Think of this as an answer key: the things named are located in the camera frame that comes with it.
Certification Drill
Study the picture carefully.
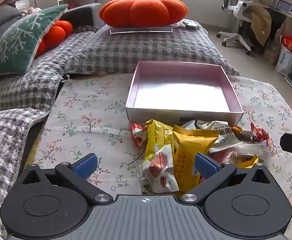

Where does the floral cloth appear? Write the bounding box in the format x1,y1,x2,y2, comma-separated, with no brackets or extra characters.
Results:
33,76,292,240

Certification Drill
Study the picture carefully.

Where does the orange yellow snack packet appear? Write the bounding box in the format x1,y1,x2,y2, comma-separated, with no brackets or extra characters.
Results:
172,125,219,193

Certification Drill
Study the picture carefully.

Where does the red shopping bag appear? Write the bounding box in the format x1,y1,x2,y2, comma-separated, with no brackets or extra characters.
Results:
280,35,292,55

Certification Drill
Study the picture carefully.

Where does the large orange pumpkin cushion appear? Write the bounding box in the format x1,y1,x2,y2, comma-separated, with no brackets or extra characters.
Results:
99,0,188,28

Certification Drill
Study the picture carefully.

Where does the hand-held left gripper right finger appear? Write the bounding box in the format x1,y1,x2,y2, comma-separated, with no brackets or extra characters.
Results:
181,152,274,205

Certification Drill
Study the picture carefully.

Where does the yellow mat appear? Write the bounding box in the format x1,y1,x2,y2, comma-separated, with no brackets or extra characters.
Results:
23,127,45,170

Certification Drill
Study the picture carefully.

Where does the laptop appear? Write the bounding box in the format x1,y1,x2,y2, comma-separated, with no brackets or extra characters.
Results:
276,0,292,12

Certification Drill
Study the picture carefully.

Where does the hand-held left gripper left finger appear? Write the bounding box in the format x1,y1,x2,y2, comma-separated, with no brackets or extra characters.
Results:
18,153,114,205

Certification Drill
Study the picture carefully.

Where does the white office chair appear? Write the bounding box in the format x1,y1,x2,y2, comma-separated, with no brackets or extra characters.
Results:
216,0,256,55

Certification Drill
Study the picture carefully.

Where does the clear acrylic tray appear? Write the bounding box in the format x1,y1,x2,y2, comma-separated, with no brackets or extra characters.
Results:
110,22,174,34

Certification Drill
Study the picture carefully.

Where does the white wrapper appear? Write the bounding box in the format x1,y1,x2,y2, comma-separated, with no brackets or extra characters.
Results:
182,20,199,29

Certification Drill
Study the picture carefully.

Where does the white nut kernel packet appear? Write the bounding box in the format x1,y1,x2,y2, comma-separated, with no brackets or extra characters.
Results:
197,120,241,153

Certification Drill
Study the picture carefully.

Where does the orange brown snack packet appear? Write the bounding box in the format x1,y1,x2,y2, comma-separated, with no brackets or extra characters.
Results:
232,126,256,140

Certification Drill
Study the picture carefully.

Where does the small orange pumpkin cushion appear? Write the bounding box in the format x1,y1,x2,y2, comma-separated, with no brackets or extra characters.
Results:
35,20,73,58

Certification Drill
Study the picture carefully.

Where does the white red date packet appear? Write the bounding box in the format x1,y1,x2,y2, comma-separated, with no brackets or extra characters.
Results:
138,144,179,194

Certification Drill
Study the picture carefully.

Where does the small white snack packet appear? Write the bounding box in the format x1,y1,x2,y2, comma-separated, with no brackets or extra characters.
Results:
180,120,196,130

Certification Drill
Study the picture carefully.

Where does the pink cardboard box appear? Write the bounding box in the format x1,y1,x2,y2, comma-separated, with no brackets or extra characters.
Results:
125,61,244,127

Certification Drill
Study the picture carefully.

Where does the red white snack packet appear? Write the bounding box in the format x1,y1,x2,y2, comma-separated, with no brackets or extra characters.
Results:
131,122,149,148

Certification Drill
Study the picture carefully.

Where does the beige coat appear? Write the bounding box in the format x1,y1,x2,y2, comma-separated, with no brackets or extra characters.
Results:
246,0,273,47

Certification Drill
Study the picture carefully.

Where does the white plastic bag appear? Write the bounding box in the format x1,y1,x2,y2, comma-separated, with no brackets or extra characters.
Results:
276,45,292,77

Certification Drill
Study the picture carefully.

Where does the pink rice crisp packet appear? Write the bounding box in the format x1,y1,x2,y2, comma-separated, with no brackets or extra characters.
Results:
210,149,236,164

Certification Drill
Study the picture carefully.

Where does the grey checked blanket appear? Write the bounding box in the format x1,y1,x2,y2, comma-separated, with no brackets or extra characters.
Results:
0,24,240,240

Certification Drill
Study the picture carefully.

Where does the green snowflake pillow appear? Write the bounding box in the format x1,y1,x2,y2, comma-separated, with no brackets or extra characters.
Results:
0,4,69,77

